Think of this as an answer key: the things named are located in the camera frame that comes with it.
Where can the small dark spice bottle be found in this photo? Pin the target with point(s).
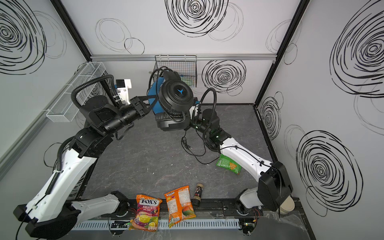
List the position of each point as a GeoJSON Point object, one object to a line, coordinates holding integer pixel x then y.
{"type": "Point", "coordinates": [198, 195]}

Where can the aluminium wall rail left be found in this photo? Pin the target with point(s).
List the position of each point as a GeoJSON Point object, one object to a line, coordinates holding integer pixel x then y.
{"type": "Point", "coordinates": [9, 158]}

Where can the orange snack bag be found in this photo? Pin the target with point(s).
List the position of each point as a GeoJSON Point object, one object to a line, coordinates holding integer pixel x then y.
{"type": "Point", "coordinates": [179, 205]}

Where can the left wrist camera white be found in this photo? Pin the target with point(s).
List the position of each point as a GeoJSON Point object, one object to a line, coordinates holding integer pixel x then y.
{"type": "Point", "coordinates": [123, 86]}

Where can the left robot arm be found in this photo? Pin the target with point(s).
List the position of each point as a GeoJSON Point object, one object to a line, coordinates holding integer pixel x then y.
{"type": "Point", "coordinates": [51, 214]}

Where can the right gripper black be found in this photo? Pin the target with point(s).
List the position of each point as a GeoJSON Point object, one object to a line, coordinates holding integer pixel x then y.
{"type": "Point", "coordinates": [193, 120]}

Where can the black wire basket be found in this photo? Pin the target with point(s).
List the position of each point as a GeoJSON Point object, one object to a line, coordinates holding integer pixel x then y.
{"type": "Point", "coordinates": [185, 65]}

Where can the aluminium wall rail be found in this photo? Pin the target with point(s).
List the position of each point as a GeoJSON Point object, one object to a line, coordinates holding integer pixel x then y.
{"type": "Point", "coordinates": [200, 57]}
{"type": "Point", "coordinates": [9, 158]}

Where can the aluminium wall rail back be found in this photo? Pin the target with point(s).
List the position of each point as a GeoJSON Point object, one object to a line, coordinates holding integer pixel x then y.
{"type": "Point", "coordinates": [200, 57]}

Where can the black and blue headphones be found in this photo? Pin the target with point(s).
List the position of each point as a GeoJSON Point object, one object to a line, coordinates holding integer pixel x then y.
{"type": "Point", "coordinates": [171, 98]}

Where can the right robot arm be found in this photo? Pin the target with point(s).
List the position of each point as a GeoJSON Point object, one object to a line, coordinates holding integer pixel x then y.
{"type": "Point", "coordinates": [274, 185]}

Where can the green snack bag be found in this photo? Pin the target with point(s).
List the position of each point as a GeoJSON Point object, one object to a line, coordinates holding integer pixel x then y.
{"type": "Point", "coordinates": [228, 164]}

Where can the Fox's fruits candy bag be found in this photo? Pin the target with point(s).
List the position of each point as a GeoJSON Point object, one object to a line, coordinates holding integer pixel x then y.
{"type": "Point", "coordinates": [147, 214]}

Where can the green item in basket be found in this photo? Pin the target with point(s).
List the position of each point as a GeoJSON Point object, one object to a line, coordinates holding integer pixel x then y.
{"type": "Point", "coordinates": [191, 81]}

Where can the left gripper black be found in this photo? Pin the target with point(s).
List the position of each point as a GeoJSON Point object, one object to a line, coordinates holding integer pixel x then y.
{"type": "Point", "coordinates": [137, 106]}

